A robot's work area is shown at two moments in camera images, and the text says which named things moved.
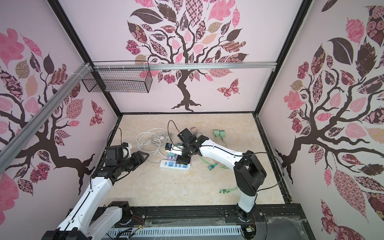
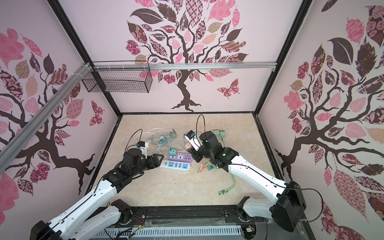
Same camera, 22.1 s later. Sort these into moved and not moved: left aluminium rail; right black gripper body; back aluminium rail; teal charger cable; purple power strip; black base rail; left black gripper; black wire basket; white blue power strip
Moved: right black gripper body; left black gripper; teal charger cable
Not moved: left aluminium rail; back aluminium rail; black base rail; purple power strip; white blue power strip; black wire basket
